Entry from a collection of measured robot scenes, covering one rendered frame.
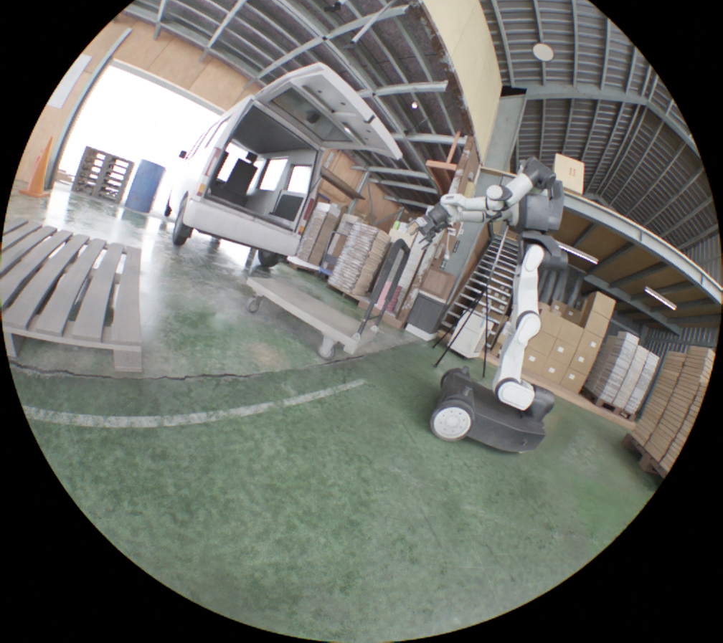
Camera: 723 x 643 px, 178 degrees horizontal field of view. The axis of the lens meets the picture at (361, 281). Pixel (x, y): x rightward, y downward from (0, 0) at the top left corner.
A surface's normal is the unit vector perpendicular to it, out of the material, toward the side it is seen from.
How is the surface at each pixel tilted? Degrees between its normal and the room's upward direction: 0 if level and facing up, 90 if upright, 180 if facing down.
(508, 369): 90
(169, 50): 90
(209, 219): 89
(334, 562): 0
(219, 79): 90
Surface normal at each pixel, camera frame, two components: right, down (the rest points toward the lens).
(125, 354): 0.75, 0.36
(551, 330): -0.51, -0.13
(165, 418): 0.39, -0.92
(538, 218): -0.44, 0.11
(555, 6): -0.09, 0.99
